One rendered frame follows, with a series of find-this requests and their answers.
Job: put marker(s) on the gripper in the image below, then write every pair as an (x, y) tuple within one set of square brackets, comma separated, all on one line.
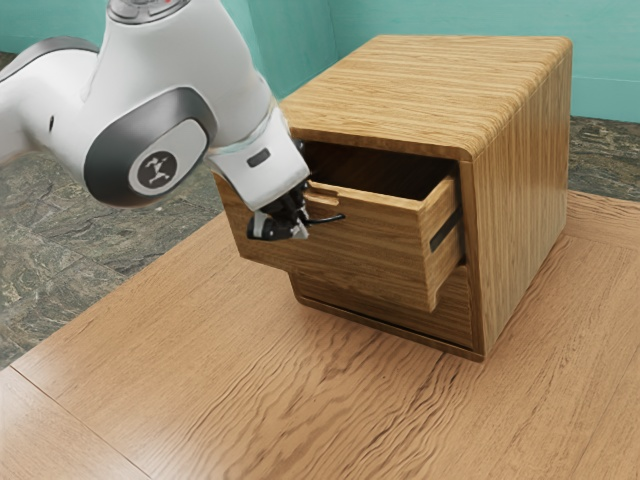
[(289, 206)]

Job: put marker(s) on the wooden drawer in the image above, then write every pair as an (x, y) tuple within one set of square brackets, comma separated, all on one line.
[(370, 250)]

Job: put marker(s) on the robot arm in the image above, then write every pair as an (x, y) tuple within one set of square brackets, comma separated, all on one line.
[(150, 100)]

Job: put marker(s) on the wooden drawer cabinet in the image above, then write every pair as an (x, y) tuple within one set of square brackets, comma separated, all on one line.
[(450, 110)]

